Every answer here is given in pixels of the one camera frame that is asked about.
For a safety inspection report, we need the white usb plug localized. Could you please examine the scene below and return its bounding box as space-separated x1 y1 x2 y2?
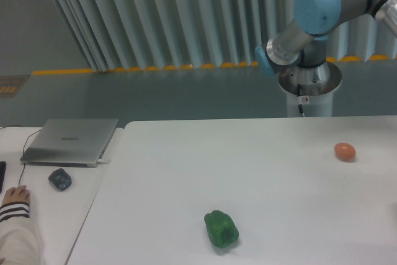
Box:
98 159 111 164

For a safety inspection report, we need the black phone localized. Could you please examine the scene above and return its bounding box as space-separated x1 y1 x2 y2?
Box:
0 161 7 193

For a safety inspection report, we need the black mouse cable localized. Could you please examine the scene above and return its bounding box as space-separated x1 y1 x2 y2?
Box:
0 125 43 186

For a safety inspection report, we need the dark grey small tray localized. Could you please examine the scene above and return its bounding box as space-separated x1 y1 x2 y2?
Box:
48 168 73 191

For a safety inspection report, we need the silver closed laptop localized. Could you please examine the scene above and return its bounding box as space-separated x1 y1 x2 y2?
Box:
20 119 118 168

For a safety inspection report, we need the green bell pepper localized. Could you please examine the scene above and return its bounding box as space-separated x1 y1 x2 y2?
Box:
204 210 239 248

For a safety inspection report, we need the person's hand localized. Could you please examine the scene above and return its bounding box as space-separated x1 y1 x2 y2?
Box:
2 185 30 205

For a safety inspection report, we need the brown egg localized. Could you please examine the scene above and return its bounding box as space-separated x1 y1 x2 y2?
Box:
334 143 356 161

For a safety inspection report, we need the white striped sleeve forearm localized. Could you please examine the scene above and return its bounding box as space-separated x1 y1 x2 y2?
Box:
1 202 41 264

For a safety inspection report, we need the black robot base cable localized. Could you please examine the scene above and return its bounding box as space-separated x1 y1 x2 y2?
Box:
296 83 306 118

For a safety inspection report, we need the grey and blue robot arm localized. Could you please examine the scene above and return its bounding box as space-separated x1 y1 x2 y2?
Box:
254 0 396 76

